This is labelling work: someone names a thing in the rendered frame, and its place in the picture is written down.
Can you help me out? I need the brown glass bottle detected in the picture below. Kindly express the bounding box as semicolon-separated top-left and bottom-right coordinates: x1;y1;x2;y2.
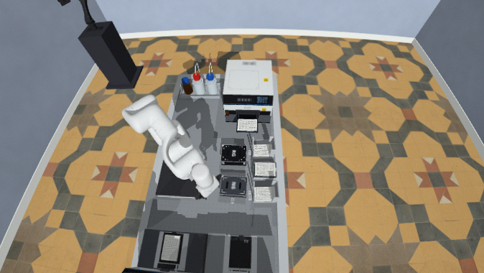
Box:
182;83;193;95

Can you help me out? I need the white plastic bottle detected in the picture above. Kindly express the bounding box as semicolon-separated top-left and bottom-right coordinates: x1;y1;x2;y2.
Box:
205;79;218;96
192;78;205;96

